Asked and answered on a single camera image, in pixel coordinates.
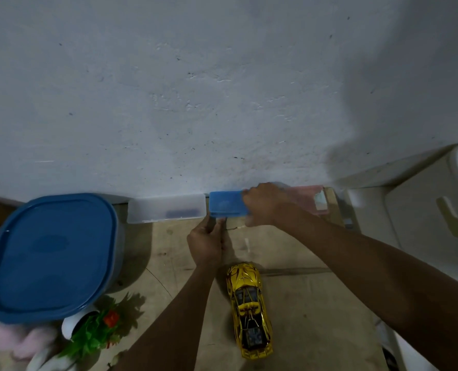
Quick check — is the artificial plant in white pot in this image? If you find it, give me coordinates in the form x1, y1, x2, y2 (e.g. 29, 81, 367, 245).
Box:
58, 300, 122, 360

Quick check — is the person's right forearm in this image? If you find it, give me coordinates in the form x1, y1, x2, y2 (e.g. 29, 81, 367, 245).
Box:
274, 212, 458, 371

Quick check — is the person's right hand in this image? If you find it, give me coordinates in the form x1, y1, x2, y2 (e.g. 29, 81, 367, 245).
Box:
242, 182, 294, 228

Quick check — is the white plastic stool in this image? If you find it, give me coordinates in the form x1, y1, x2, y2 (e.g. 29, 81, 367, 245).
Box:
345, 141, 458, 290

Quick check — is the clear frosted plastic box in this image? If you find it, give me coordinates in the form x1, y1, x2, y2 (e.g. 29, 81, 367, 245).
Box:
127, 194, 208, 224

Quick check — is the person's left hand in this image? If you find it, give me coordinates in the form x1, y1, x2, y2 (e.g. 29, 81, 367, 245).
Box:
186, 216, 228, 269

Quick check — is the pink plush toy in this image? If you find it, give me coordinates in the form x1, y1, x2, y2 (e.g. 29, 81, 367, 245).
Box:
0, 321, 60, 362

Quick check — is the gold toy car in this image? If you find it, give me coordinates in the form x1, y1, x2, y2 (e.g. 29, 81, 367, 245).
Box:
225, 262, 274, 360

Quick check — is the large container with blue lid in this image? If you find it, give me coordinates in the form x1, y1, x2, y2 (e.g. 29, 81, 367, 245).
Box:
0, 193, 126, 325

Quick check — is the blue plastic box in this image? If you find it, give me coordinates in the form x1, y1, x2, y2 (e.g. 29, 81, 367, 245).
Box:
208, 190, 250, 219

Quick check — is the person's left forearm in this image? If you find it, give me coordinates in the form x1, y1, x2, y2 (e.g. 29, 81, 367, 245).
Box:
112, 263, 222, 371

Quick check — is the pink plastic box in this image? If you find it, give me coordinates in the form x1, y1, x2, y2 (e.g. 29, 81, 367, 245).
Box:
287, 185, 330, 216

